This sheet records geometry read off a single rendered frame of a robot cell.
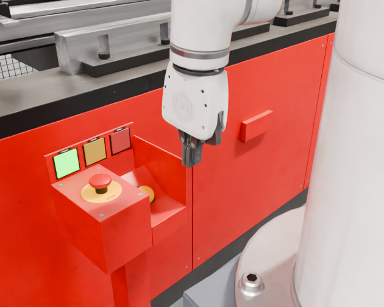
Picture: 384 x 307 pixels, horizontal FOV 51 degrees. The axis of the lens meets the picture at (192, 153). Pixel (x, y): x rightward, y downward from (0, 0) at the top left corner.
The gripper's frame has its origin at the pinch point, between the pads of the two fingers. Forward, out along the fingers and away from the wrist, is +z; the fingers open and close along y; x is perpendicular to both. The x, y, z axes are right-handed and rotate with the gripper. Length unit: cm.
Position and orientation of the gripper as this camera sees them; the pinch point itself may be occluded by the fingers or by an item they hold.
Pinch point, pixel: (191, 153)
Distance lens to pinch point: 66.6
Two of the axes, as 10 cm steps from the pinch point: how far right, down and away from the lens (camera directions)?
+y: 7.2, 4.1, -5.6
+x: 6.9, -3.5, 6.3
